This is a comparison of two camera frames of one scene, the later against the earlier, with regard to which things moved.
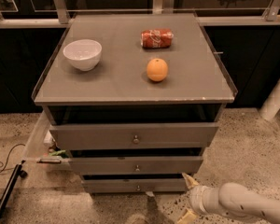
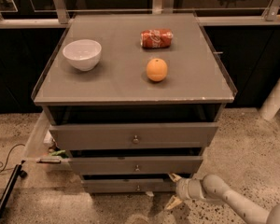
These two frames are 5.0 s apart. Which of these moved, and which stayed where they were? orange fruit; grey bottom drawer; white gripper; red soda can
Moved: white gripper
Stayed: grey bottom drawer; red soda can; orange fruit
